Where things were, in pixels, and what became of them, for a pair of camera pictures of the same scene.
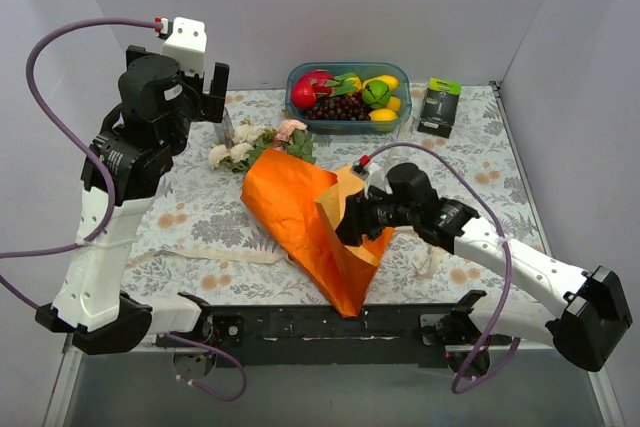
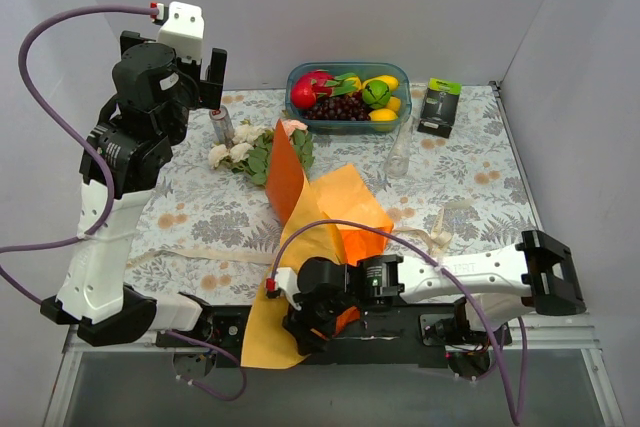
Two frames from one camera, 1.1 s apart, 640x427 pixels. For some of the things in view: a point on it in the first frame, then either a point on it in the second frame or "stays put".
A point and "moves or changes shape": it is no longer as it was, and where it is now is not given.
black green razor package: x=439 y=106 stays put
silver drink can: x=224 y=130 stays put
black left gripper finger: x=213 y=104 -> x=211 y=89
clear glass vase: x=405 y=135 stays put
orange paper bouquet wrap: x=302 y=206 moves or changes shape
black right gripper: x=353 y=220 -> x=304 y=326
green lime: x=376 y=93 stays put
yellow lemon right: x=394 y=103 stays put
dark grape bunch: x=345 y=107 stays put
